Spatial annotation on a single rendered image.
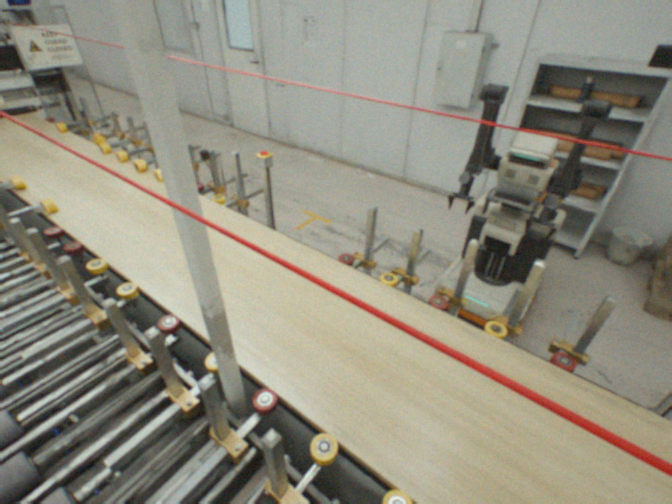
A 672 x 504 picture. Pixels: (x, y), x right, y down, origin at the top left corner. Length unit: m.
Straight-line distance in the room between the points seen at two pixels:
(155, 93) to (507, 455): 1.27
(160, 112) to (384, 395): 1.03
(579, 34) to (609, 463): 3.32
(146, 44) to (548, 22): 3.62
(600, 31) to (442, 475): 3.55
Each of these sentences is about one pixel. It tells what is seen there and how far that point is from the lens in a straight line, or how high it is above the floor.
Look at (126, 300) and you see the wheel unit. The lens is 1.88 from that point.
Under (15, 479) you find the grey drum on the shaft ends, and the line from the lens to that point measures 1.53.
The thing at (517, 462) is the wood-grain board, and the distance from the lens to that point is 1.32.
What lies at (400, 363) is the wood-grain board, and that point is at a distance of 1.39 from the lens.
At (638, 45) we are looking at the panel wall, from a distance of 4.00.
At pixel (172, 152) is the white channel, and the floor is 1.72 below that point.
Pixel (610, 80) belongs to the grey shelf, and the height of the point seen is 1.40.
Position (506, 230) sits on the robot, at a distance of 2.49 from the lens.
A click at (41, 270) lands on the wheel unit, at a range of 2.25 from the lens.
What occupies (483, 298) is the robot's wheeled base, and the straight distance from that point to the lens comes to 2.75.
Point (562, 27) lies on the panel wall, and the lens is 4.05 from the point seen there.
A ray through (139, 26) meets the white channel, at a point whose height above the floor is 1.93.
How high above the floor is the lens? 2.00
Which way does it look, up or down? 38 degrees down
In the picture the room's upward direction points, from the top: 2 degrees clockwise
